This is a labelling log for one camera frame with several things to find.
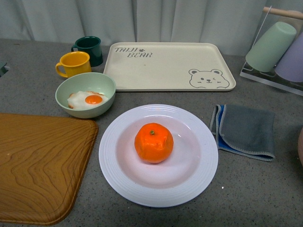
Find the orange mandarin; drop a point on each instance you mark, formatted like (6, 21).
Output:
(153, 143)

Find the white plate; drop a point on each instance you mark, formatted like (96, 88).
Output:
(185, 174)

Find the beige bear tray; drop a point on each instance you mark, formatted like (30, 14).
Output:
(148, 66)

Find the light green bowl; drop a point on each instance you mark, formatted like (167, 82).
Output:
(92, 81)

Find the fried egg toy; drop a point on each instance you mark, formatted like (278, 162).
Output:
(83, 100)

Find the yellow mug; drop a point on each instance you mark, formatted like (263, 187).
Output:
(73, 63)

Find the dark green mug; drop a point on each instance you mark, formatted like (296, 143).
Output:
(92, 46)

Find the grey blue folded cloth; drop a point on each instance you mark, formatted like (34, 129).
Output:
(244, 131)

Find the wooden tray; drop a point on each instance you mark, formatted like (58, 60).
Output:
(42, 163)

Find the grey curtain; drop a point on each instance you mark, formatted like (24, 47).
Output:
(231, 25)

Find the white cup rack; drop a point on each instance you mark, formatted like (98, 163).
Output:
(271, 78)

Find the green cup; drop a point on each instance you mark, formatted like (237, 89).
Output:
(271, 46)

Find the purple cup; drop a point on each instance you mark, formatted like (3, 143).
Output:
(290, 66)

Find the pink bowl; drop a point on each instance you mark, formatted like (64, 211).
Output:
(300, 146)

